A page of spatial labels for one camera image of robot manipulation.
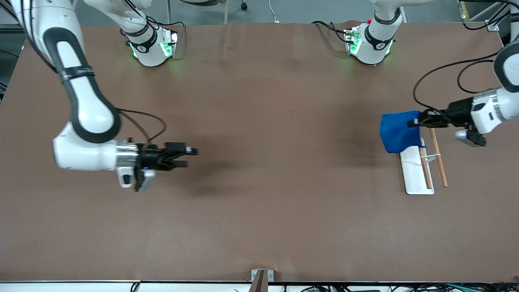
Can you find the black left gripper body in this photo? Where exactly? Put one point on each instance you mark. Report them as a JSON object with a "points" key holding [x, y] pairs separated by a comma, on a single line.
{"points": [[457, 112]]}

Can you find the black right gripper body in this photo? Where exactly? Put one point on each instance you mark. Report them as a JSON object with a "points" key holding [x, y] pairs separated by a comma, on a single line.
{"points": [[151, 156]]}

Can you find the blue microfiber towel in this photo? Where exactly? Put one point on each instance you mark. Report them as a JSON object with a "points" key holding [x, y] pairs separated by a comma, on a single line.
{"points": [[397, 132]]}

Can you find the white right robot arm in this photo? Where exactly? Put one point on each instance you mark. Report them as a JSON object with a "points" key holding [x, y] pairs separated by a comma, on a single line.
{"points": [[89, 117]]}

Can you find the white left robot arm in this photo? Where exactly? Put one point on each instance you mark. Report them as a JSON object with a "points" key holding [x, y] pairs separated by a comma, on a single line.
{"points": [[377, 44]]}

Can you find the white towel rack base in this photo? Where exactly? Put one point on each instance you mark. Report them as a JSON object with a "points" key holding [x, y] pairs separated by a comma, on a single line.
{"points": [[413, 174]]}

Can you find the aluminium frame profile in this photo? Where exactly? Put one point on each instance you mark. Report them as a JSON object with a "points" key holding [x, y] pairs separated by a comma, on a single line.
{"points": [[12, 28], [492, 27]]}

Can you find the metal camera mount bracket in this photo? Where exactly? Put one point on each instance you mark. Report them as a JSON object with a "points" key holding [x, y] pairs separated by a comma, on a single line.
{"points": [[256, 275]]}

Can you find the metal chair frame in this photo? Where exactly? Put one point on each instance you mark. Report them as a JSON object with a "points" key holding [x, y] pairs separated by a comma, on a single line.
{"points": [[226, 12]]}

